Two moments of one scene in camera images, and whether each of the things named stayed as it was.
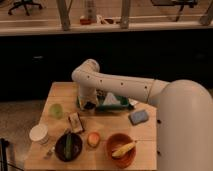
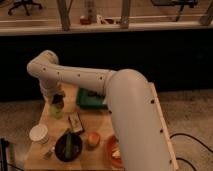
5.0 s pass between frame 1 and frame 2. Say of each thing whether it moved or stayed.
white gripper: moved
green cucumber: stayed
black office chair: stayed
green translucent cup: stayed
